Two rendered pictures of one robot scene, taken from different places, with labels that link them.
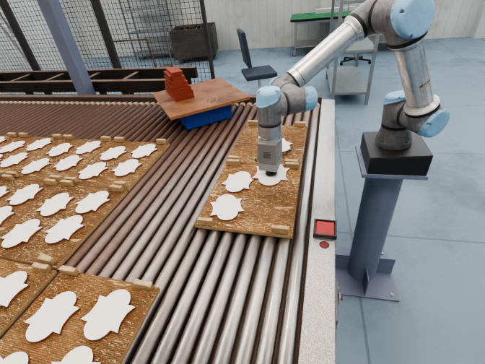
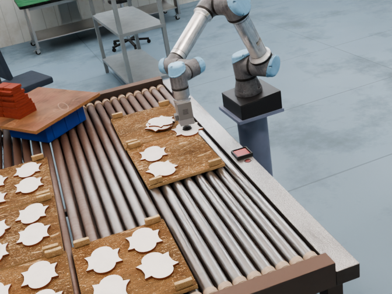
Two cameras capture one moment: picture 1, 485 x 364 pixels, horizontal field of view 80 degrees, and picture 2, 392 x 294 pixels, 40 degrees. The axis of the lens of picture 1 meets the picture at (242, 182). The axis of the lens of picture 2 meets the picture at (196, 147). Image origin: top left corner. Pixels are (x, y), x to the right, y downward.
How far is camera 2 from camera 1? 1.53 m
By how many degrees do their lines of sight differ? 29
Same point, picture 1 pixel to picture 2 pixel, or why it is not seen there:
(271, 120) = (184, 84)
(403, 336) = not seen: hidden behind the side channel
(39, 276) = (56, 258)
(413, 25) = (242, 8)
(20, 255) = (15, 261)
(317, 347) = (279, 195)
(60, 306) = (104, 254)
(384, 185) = (256, 129)
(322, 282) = (261, 175)
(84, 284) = (103, 243)
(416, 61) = (249, 27)
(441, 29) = not seen: outside the picture
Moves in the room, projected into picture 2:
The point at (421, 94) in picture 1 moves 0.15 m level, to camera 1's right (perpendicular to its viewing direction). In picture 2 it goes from (259, 48) to (281, 39)
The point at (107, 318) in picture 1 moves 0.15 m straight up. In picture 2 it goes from (147, 240) to (139, 205)
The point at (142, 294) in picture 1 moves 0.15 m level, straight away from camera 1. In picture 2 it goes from (155, 225) to (119, 222)
